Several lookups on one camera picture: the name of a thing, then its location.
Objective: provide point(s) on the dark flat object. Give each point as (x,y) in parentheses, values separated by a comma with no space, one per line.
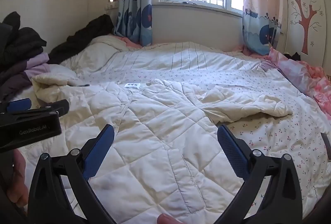
(325,146)

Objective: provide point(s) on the purple jacket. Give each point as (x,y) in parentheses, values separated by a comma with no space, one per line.
(23,68)

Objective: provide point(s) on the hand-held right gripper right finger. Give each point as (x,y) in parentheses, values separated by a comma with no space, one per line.
(232,151)

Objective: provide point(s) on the pink bed sheet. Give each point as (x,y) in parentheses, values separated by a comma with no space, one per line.
(129,41)

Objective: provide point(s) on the wall switch panel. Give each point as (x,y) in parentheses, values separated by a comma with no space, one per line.
(111,1)

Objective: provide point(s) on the person's left hand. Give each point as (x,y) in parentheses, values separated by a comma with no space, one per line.
(19,182)

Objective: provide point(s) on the white wardrobe with tree decor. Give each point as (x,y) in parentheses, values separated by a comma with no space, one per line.
(305,6)

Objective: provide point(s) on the person's right hand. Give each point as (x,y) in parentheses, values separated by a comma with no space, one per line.
(169,220)

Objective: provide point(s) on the pink floral blanket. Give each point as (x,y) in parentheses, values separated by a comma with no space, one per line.
(305,76)

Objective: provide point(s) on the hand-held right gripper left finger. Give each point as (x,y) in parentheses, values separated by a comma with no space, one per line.
(100,151)

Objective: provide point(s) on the small black cloth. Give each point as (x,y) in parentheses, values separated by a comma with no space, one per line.
(292,56)

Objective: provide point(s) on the pink and blue cartoon curtain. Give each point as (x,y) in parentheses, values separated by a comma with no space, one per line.
(261,19)
(134,6)

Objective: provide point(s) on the cherry print bed quilt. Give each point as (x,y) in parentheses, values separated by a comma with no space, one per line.
(219,76)

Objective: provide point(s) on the cream quilt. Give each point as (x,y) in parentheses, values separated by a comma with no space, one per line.
(155,136)

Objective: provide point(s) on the black quilted jacket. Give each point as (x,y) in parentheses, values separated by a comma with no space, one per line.
(25,41)

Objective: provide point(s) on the black fleece garment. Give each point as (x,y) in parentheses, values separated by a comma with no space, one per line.
(11,22)

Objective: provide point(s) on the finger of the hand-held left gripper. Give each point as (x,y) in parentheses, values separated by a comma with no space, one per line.
(18,106)
(58,107)

